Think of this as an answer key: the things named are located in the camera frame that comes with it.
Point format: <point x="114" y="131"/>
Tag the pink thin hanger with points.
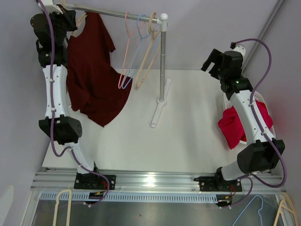
<point x="125" y="73"/>

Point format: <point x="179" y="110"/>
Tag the aluminium frame rail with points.
<point x="127" y="181"/>

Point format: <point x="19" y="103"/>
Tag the white perforated plastic basket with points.
<point x="258" y="97"/>

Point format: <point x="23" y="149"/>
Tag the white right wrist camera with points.
<point x="238" y="48"/>

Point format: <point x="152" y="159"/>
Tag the magenta pink t shirt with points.
<point x="231" y="125"/>

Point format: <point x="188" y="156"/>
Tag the blue hanger bottom right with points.
<point x="257" y="214"/>

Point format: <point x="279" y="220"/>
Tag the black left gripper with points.
<point x="69" y="16"/>

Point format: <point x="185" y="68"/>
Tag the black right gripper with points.
<point x="216" y="57"/>

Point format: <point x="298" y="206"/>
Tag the dark maroon t shirt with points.
<point x="92" y="82"/>

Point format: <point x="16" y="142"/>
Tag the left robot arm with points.
<point x="63" y="130"/>

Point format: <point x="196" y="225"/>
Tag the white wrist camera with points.
<point x="238" y="48"/>
<point x="49" y="6"/>

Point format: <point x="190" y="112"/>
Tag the beige wooden hanger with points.
<point x="154" y="37"/>

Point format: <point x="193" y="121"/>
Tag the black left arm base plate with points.
<point x="90" y="182"/>

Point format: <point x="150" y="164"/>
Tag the white slotted cable duct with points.
<point x="133" y="197"/>

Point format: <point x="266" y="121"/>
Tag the silver clothes rack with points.
<point x="160" y="22"/>

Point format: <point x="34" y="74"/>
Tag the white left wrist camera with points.
<point x="49" y="6"/>

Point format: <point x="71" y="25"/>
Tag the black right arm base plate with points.
<point x="218" y="184"/>

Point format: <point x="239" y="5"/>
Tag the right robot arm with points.
<point x="263" y="152"/>

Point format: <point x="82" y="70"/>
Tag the red t shirt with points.
<point x="243" y="138"/>

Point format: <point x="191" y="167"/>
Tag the aluminium corner frame post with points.
<point x="264" y="31"/>

